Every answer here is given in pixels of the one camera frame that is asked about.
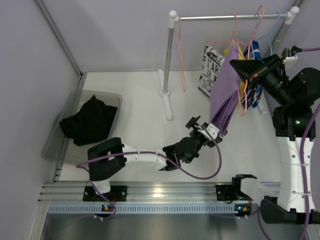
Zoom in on light blue hanger with trousers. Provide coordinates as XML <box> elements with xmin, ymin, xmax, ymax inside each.
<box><xmin>235</xmin><ymin>12</ymin><xmax>264</xmax><ymax>60</ymax></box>

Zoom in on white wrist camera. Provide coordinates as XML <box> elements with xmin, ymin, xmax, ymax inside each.
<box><xmin>197</xmin><ymin>122</ymin><xmax>223</xmax><ymax>144</ymax></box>
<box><xmin>281</xmin><ymin>45</ymin><xmax>302</xmax><ymax>70</ymax></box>

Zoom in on aluminium mounting rail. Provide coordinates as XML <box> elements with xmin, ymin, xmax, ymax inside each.
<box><xmin>37</xmin><ymin>181</ymin><xmax>311</xmax><ymax>204</ymax></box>

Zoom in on blue white print trousers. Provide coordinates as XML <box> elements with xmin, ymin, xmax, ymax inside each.
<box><xmin>242</xmin><ymin>39</ymin><xmax>264</xmax><ymax>109</ymax></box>

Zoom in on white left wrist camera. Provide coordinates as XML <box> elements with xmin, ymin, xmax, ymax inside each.
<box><xmin>197</xmin><ymin>122</ymin><xmax>223</xmax><ymax>144</ymax></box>

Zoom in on empty light blue hanger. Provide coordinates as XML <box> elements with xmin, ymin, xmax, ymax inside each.
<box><xmin>257</xmin><ymin>11</ymin><xmax>280</xmax><ymax>57</ymax></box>

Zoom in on pink hanger of purple trousers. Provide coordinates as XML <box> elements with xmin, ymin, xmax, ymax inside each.
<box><xmin>236</xmin><ymin>5</ymin><xmax>266</xmax><ymax>116</ymax></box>

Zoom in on purple trousers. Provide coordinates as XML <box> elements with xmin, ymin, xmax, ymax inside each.
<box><xmin>210</xmin><ymin>43</ymin><xmax>241</xmax><ymax>135</ymax></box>

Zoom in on white metal clothes rack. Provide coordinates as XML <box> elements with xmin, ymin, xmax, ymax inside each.
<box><xmin>157</xmin><ymin>5</ymin><xmax>300</xmax><ymax>121</ymax></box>

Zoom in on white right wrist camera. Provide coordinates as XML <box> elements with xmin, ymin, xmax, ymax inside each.
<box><xmin>281</xmin><ymin>45</ymin><xmax>302</xmax><ymax>70</ymax></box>

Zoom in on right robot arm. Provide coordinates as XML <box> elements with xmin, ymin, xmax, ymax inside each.
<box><xmin>230</xmin><ymin>54</ymin><xmax>320</xmax><ymax>225</ymax></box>

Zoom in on yellow trousers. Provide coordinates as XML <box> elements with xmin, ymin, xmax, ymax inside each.
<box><xmin>223</xmin><ymin>42</ymin><xmax>247</xmax><ymax>108</ymax></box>

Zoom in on blue slotted cable duct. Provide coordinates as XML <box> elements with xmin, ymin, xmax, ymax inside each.
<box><xmin>47</xmin><ymin>203</ymin><xmax>238</xmax><ymax>214</ymax></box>

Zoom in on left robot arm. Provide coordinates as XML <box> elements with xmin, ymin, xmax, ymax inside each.
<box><xmin>87</xmin><ymin>116</ymin><xmax>222</xmax><ymax>194</ymax></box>

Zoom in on grey plastic bin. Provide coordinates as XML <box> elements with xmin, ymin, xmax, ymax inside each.
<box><xmin>41</xmin><ymin>90</ymin><xmax>123</xmax><ymax>165</ymax></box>

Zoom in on black white print trousers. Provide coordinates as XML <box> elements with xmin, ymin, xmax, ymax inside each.
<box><xmin>198</xmin><ymin>44</ymin><xmax>225</xmax><ymax>98</ymax></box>

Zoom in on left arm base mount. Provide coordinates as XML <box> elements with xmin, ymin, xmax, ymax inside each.
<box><xmin>82</xmin><ymin>185</ymin><xmax>127</xmax><ymax>202</ymax></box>

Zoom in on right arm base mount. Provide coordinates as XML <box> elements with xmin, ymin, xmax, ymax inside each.
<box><xmin>215</xmin><ymin>184</ymin><xmax>263</xmax><ymax>204</ymax></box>

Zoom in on pink hanger of black trousers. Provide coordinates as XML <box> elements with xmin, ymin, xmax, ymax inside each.
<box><xmin>173</xmin><ymin>15</ymin><xmax>187</xmax><ymax>92</ymax></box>

